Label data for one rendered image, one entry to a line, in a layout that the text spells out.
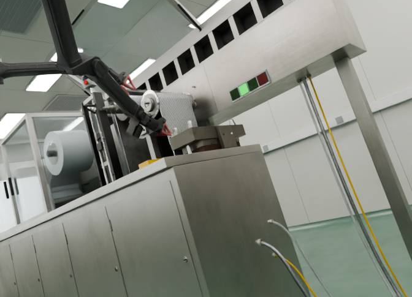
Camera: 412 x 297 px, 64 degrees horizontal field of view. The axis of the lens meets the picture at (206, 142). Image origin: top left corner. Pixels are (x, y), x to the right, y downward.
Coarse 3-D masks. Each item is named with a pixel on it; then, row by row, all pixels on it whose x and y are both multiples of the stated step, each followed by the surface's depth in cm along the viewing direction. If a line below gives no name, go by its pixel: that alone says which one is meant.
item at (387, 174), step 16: (336, 64) 153; (352, 64) 153; (352, 80) 149; (352, 96) 150; (368, 112) 146; (368, 128) 146; (368, 144) 147; (384, 144) 147; (384, 160) 143; (384, 176) 143; (400, 192) 140; (400, 208) 140; (400, 224) 141
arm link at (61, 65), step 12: (48, 0) 91; (60, 0) 93; (48, 12) 93; (60, 12) 94; (48, 24) 96; (60, 24) 95; (60, 36) 97; (72, 36) 101; (60, 48) 100; (72, 48) 102; (60, 60) 103; (72, 60) 103; (84, 60) 109; (72, 72) 103; (84, 72) 107
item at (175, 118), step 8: (168, 112) 167; (176, 112) 171; (184, 112) 176; (192, 112) 180; (168, 120) 165; (176, 120) 169; (184, 120) 174; (192, 120) 178; (184, 128) 172; (168, 136) 162
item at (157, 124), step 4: (152, 120) 154; (156, 120) 156; (160, 120) 157; (148, 124) 153; (152, 124) 154; (156, 124) 155; (160, 124) 155; (148, 128) 155; (152, 128) 155; (156, 128) 156; (160, 128) 154; (148, 132) 160; (152, 132) 158
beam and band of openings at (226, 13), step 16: (240, 0) 167; (256, 0) 161; (272, 0) 163; (288, 0) 150; (224, 16) 174; (240, 16) 175; (256, 16) 162; (192, 32) 190; (208, 32) 182; (224, 32) 184; (240, 32) 171; (176, 48) 200; (192, 48) 192; (208, 48) 193; (224, 48) 176; (160, 64) 211; (176, 64) 201; (192, 64) 202; (144, 80) 222; (160, 80) 223; (176, 80) 202
